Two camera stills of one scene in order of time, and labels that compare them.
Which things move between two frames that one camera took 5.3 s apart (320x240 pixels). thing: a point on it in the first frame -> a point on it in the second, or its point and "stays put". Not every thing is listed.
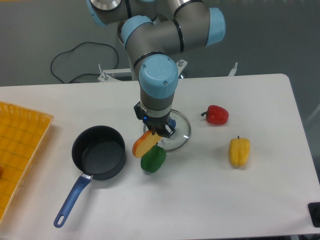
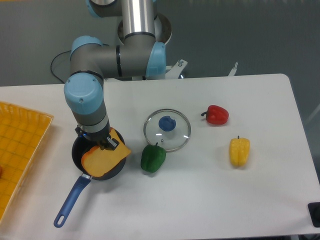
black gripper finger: (153, 130) -> (101, 144)
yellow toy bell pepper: (239, 151) stays put
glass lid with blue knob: (182, 135) stays put
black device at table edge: (314, 209) stays put
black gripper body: (158, 125) -> (98, 137)
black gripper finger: (168, 131) -> (112, 143)
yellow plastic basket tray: (23, 133) stays put
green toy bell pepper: (153, 159) stays put
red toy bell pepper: (216, 115) stays put
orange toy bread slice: (144, 143) -> (95, 161)
